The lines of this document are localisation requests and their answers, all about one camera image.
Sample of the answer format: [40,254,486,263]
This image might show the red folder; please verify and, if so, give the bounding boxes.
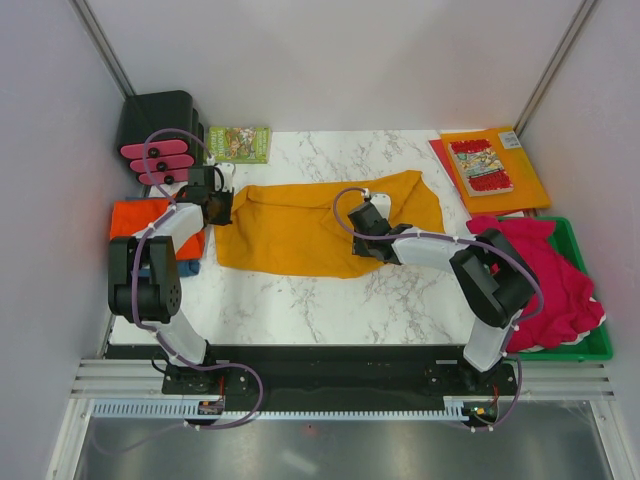
[429,139,455,181]

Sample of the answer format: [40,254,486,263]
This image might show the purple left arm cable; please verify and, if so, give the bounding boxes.
[92,128,266,456]

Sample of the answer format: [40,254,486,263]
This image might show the green treehouse book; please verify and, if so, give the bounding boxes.
[205,126,272,165]

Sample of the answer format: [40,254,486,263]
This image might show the black pink mini drawer unit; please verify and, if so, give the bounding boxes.
[116,90,204,186]

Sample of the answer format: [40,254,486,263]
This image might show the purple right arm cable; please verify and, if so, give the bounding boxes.
[332,187,547,434]

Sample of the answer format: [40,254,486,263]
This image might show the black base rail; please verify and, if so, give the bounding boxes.
[159,343,521,414]

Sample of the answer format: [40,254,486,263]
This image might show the white slotted cable duct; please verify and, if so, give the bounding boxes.
[91,398,471,421]

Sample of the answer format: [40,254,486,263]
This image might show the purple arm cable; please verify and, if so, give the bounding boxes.
[332,187,547,434]
[92,128,266,456]

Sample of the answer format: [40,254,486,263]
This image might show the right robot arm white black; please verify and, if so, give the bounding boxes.
[348,201,542,394]

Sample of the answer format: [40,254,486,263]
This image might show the red yellow comic book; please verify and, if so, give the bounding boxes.
[448,139,514,197]

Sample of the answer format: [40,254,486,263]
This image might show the green plastic bin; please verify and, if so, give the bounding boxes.
[496,216,614,361]

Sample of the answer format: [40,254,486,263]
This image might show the folded blue t shirt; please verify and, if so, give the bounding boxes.
[177,259,201,278]

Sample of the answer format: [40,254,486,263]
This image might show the folded orange t shirt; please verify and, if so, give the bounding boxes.
[109,198,206,261]

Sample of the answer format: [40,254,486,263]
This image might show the yellow t shirt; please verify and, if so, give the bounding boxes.
[214,170,445,279]

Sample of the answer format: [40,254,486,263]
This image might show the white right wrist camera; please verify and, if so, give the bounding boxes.
[364,191,392,220]

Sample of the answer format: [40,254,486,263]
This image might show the magenta t shirt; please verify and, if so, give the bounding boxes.
[467,216,606,353]

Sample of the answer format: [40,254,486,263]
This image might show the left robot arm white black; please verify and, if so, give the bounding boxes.
[108,163,236,393]

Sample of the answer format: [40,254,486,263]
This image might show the orange folder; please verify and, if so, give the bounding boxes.
[440,127,551,215]

